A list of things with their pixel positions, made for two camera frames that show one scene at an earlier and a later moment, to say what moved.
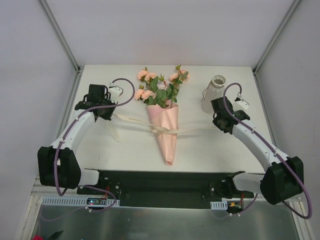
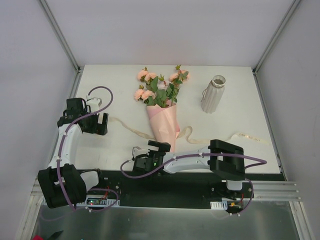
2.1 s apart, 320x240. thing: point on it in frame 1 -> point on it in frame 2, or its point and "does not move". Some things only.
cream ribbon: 153,128 -> 241,137
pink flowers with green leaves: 156,90 does not move
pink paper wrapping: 167,117 does not move
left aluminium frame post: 57,29 does not move
